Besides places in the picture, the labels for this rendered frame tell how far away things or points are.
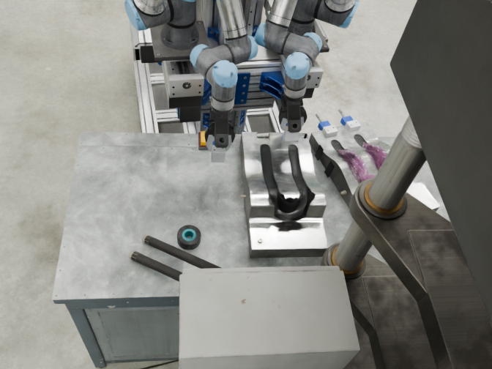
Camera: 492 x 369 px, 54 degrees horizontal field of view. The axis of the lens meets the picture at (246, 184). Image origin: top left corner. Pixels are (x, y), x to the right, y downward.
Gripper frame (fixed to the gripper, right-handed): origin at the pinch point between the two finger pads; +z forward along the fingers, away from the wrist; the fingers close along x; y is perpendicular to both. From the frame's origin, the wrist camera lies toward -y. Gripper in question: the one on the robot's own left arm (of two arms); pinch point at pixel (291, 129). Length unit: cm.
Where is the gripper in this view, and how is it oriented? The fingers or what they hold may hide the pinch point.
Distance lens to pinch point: 185.0
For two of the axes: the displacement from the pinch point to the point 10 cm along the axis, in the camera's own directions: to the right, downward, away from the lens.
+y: -0.7, -8.8, 4.7
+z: 0.2, 4.7, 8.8
